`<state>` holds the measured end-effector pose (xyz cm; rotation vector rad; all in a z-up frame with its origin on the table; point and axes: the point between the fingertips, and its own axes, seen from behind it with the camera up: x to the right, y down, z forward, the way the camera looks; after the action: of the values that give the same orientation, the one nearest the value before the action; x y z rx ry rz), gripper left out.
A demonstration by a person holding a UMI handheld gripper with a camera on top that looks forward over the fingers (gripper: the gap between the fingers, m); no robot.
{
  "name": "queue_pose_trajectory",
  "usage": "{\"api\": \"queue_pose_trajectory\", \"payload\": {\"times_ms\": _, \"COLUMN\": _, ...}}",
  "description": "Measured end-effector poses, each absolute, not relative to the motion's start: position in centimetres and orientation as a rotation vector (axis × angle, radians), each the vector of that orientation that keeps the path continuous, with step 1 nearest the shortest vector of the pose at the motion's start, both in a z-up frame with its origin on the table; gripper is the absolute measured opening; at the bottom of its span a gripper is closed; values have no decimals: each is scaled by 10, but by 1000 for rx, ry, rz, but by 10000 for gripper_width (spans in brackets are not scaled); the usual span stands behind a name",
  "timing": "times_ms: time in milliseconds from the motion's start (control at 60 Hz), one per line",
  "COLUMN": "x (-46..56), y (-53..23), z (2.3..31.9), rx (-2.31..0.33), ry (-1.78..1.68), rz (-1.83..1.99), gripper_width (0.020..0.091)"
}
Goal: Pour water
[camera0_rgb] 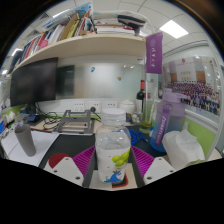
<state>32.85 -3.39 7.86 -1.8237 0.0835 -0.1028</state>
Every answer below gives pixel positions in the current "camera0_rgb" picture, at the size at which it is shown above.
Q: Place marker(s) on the black desk mat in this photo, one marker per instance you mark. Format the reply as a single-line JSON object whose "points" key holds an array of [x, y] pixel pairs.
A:
{"points": [[73, 143]]}

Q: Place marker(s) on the flat round red coaster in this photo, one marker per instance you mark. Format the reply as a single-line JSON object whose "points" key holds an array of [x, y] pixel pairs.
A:
{"points": [[57, 159]]}

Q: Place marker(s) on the white tissue pack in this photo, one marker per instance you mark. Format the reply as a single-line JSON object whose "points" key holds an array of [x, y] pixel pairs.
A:
{"points": [[183, 148]]}

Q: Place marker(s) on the grey metal laptop stand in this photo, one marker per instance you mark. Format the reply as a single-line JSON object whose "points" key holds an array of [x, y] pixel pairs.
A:
{"points": [[75, 124]]}

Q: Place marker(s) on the white paper sheet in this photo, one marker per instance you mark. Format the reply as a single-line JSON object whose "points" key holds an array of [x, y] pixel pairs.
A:
{"points": [[45, 141]]}

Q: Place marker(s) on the tall clear glass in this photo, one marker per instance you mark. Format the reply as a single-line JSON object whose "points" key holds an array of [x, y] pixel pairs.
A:
{"points": [[146, 116]]}

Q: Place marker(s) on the group photo poster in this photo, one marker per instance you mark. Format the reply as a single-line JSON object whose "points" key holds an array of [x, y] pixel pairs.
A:
{"points": [[196, 90]]}

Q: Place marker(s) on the dark wine bottle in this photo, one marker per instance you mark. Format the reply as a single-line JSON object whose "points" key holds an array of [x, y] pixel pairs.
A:
{"points": [[141, 95]]}

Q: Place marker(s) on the white shelf with books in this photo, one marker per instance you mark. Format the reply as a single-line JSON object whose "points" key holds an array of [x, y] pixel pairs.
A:
{"points": [[83, 43]]}

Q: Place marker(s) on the clear plastic drink bottle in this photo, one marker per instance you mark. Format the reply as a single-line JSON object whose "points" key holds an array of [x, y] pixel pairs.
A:
{"points": [[112, 143]]}

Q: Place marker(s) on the large purple water bottle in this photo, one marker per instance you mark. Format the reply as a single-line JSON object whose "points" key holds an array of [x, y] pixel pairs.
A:
{"points": [[170, 116]]}

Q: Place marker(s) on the purple hanging flag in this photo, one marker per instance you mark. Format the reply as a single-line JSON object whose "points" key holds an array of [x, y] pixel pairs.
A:
{"points": [[154, 53]]}

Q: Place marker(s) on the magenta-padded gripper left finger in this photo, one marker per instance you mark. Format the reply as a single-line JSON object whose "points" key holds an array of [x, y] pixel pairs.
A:
{"points": [[68, 170]]}

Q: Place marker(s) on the black computer monitor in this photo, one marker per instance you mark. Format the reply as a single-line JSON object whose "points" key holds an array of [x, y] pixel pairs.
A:
{"points": [[33, 81]]}

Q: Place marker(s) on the rectangular ceiling light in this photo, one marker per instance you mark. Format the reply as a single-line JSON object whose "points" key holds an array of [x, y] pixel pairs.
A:
{"points": [[173, 29]]}

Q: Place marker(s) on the white lidded jar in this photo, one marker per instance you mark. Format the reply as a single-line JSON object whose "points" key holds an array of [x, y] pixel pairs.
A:
{"points": [[127, 106]]}

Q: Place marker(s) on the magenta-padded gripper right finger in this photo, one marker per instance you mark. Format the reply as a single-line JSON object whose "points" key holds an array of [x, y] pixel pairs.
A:
{"points": [[156, 170]]}

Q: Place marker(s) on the white wall socket strip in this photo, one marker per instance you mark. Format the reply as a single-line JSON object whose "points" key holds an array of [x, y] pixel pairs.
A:
{"points": [[95, 106]]}

